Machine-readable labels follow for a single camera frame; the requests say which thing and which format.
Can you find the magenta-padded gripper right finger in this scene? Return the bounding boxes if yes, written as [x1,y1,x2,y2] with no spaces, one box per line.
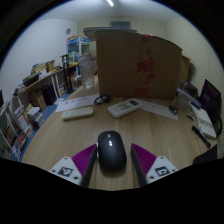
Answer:
[129,143,179,188]

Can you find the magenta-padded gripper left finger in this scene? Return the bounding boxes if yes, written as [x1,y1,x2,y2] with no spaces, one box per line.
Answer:
[48,143,99,188]

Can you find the black computer mouse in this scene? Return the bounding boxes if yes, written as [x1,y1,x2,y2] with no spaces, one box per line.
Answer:
[96,130,128,175]

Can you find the black marker pen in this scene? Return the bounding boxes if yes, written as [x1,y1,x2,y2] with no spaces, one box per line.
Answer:
[190,124,213,149]

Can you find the plain white remote control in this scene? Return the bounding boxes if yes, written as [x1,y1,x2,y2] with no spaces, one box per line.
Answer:
[61,106,95,122]

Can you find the white paper sheet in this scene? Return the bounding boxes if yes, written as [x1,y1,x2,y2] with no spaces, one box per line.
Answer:
[136,98,180,121]
[54,93,101,113]

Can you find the cluttered shelf unit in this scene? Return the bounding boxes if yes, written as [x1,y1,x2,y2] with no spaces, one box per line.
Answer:
[0,59,80,162]

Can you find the clear glass jar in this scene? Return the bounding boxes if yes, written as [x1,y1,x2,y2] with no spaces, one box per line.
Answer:
[77,52,97,91]

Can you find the large brown cardboard box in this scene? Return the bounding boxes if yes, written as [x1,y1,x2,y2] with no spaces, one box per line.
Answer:
[95,30,184,101]

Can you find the blue and white carton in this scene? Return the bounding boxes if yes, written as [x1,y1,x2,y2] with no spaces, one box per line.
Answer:
[66,35,92,65]

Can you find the grey glass door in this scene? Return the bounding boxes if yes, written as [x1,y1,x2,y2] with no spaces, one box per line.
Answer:
[109,20,132,30]

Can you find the black coiled cable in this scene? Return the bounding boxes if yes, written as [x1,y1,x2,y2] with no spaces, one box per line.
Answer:
[93,94,112,106]

